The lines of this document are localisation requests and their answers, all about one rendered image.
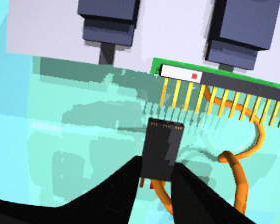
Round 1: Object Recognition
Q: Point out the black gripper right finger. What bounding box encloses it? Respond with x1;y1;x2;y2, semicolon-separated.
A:
171;161;256;224

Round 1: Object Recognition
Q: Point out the green circuit board with pin header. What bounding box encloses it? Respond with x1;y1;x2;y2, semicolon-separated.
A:
151;57;280;101

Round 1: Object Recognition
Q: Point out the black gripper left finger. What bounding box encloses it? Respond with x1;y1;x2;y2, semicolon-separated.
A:
0;156;143;224

